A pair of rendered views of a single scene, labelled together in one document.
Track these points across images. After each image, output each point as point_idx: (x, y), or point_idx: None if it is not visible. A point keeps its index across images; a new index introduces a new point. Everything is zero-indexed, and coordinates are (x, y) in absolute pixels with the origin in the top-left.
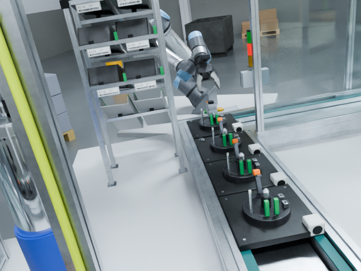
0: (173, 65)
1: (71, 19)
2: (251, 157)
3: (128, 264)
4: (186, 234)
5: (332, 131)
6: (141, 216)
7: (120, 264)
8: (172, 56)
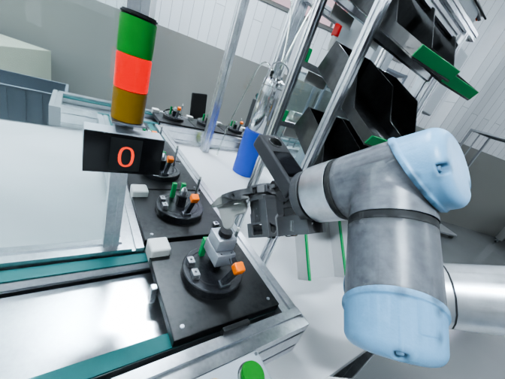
0: None
1: (376, 59)
2: (146, 185)
3: (227, 176)
4: None
5: None
6: None
7: (231, 177)
8: (471, 264)
